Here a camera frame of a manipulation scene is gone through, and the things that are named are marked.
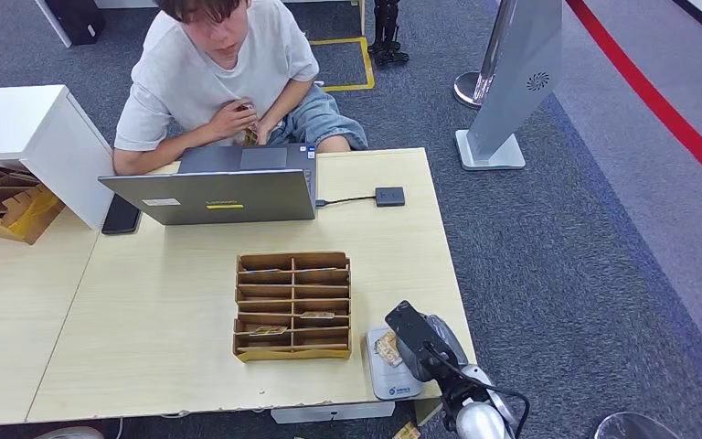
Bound person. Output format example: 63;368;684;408
112;0;369;177

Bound black robot legs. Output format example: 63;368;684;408
367;0;411;67

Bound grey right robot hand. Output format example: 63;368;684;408
394;313;471;384

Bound clear round dome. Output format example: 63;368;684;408
592;412;682;439

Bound black USB cable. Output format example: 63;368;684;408
315;195;378;209

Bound gold patterned ID card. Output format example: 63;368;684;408
373;329;404;369

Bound grey metal desk bar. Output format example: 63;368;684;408
271;401;397;424

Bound person's left hand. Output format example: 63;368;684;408
252;118;281;146

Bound black smartphone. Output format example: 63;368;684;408
101;193;142;236

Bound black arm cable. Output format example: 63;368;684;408
423;345;531;439

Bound grey laptop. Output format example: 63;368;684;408
97;143;319;227

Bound black box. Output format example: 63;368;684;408
43;0;108;47

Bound person's right hand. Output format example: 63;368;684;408
205;100;260;141

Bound white card reader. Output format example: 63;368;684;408
366;327;425;402

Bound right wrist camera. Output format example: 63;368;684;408
384;300;451;368

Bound white round device red rim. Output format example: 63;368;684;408
35;426;105;439

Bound brown cardboard divider box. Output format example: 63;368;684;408
0;163;67;246

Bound white cabinet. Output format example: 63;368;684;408
0;84;116;231

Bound grey kiosk stand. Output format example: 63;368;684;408
454;0;564;172

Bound wooden card organizer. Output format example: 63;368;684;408
232;251;353;363

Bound chrome stanchion post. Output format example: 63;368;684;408
452;0;518;111

